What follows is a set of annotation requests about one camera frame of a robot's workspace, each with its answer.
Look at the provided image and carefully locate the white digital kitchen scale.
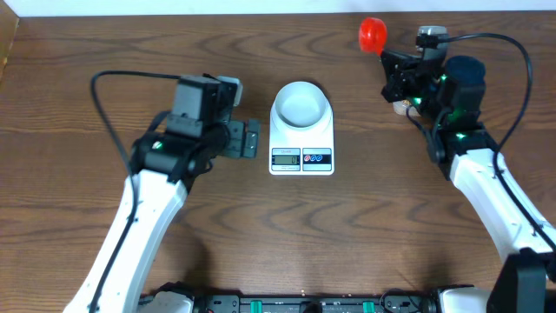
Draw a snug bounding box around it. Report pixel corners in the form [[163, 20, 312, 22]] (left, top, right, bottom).
[[268, 104, 334, 176]]

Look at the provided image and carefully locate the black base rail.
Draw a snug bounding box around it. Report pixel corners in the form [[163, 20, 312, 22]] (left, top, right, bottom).
[[138, 282, 440, 313]]

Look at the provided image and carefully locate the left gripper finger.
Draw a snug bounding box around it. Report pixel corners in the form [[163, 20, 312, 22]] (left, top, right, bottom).
[[242, 119, 261, 158], [223, 120, 247, 159]]

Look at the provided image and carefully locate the red plastic scoop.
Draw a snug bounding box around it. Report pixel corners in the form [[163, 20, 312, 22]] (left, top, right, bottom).
[[359, 17, 387, 56]]

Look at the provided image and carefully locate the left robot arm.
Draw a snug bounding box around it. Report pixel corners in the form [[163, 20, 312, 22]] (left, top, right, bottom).
[[65, 74, 260, 312]]

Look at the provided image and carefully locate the light grey bowl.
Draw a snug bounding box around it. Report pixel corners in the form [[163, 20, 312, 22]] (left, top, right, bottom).
[[273, 81, 332, 129]]

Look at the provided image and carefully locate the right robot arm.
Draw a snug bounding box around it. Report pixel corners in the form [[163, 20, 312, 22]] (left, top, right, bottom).
[[380, 49, 555, 312]]

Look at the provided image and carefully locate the clear plastic container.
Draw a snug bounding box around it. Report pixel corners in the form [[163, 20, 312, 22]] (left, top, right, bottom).
[[392, 100, 420, 117]]

